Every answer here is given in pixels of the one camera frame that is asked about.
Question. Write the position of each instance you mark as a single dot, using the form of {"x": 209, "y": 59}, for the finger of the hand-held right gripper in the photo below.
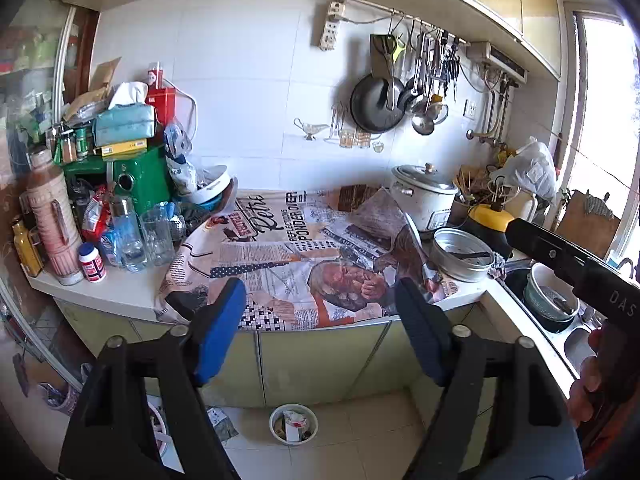
{"x": 545, "y": 247}

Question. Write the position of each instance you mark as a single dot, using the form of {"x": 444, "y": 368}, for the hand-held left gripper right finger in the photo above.
{"x": 425, "y": 340}

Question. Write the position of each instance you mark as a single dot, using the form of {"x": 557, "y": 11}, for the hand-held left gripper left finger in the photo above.
{"x": 220, "y": 330}

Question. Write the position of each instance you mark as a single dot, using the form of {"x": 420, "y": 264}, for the small white trash bin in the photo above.
{"x": 276, "y": 427}

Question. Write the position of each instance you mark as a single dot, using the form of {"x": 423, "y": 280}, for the person's right hand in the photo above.
{"x": 587, "y": 390}

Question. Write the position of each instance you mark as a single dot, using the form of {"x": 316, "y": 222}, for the wooden cutting board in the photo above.
{"x": 587, "y": 230}

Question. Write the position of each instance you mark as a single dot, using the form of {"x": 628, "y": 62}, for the yellow black kettle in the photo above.
{"x": 492, "y": 222}

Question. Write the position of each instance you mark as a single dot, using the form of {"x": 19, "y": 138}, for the steel sink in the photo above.
{"x": 575, "y": 345}

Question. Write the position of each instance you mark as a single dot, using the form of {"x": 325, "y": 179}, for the round metal basin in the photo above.
{"x": 462, "y": 260}

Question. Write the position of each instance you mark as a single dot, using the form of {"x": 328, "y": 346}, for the crumpled paper scrap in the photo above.
{"x": 222, "y": 425}

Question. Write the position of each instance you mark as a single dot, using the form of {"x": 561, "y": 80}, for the newspaper print tablecloth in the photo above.
{"x": 280, "y": 255}

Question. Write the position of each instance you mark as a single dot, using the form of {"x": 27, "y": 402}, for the chopstick holder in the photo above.
{"x": 470, "y": 185}

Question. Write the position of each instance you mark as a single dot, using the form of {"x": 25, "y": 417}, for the clear drinking glass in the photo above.
{"x": 157, "y": 240}

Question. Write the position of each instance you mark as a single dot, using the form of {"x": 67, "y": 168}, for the metal steamer basket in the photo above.
{"x": 185, "y": 220}

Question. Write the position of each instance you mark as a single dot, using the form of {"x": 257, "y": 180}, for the blue colander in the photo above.
{"x": 210, "y": 202}

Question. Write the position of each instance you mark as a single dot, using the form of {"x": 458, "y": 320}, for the clear bottle metal cap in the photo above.
{"x": 127, "y": 237}

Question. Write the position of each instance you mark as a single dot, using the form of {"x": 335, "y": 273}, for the white rice cooker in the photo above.
{"x": 422, "y": 200}

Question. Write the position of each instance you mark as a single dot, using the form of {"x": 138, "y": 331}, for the blue label water bottle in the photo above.
{"x": 111, "y": 250}

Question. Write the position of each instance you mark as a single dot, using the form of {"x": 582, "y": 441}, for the white jar red label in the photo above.
{"x": 92, "y": 265}

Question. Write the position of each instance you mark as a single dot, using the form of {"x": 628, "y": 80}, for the white round container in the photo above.
{"x": 215, "y": 185}

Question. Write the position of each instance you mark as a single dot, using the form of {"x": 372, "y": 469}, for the green mini oven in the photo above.
{"x": 142, "y": 182}

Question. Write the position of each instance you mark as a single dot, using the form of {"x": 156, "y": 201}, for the blue white plastic bag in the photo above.
{"x": 180, "y": 165}

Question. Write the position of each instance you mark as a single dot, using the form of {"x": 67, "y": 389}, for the red snack bag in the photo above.
{"x": 95, "y": 215}

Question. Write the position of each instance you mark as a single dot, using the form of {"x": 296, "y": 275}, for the large pink bottle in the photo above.
{"x": 52, "y": 220}

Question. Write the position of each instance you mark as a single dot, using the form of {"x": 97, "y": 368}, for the flat yellow box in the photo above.
{"x": 122, "y": 149}

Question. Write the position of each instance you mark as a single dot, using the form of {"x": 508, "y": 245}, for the yellow bottle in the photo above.
{"x": 27, "y": 252}

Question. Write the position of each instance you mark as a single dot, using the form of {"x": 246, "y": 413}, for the row of hanging kitchen utensils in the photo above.
{"x": 425, "y": 70}

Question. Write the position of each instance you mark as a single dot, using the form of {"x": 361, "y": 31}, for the black frying pan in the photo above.
{"x": 375, "y": 107}

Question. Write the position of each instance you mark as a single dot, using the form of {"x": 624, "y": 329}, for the teal tissue pack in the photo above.
{"x": 125, "y": 122}

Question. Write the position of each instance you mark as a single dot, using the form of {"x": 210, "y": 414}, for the red box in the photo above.
{"x": 162, "y": 105}

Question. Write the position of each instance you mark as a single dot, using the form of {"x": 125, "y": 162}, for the white power strip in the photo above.
{"x": 331, "y": 27}

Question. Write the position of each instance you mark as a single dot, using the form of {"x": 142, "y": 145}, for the brass wall faucet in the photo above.
{"x": 487, "y": 135}

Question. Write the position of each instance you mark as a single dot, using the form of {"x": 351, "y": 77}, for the wall socket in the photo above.
{"x": 470, "y": 110}

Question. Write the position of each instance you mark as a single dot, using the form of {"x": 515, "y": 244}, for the white wall appliance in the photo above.
{"x": 500, "y": 60}

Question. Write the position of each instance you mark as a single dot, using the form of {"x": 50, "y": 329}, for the kitchenware wall sticker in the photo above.
{"x": 312, "y": 130}

